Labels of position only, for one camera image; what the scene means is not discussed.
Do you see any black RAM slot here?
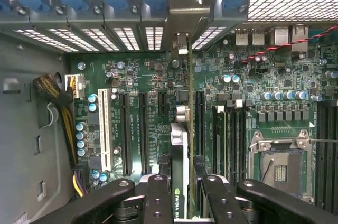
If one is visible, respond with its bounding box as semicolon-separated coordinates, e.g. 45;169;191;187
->
227;101;238;182
237;99;248;182

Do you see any CPU socket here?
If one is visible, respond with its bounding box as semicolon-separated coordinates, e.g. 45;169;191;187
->
253;150;315;198

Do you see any long black expansion slot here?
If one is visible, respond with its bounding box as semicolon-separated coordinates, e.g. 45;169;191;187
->
138;91;151;175
118;91;132;176
195;90;206;156

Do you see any metal socket cover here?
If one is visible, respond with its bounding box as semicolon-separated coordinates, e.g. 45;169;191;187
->
248;130;311;153

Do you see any white expansion slot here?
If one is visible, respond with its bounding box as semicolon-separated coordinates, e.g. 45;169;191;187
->
97;88;113;172

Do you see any short black expansion slot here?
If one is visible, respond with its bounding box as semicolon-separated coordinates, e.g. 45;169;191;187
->
157;92;167;117

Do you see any thin metal locking lever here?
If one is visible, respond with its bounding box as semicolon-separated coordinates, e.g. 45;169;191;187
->
308;138;338;145

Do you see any green motherboard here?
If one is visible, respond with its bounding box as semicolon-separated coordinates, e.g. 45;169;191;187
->
64;30;338;209

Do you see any white power connector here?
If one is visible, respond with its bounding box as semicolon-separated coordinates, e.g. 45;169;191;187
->
64;73;85;100

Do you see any open black PC case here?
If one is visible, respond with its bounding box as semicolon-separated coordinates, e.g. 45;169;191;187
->
0;0;338;224

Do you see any silver rear port block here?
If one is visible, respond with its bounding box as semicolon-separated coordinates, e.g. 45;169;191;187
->
274;27;290;46
235;29;250;46
291;24;309;53
251;29;265;46

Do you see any braided yellow black wire bundle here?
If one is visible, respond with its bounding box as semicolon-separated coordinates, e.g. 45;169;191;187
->
33;73;88;198

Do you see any red black twisted wire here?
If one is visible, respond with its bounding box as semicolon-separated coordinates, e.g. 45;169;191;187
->
241;23;338;65

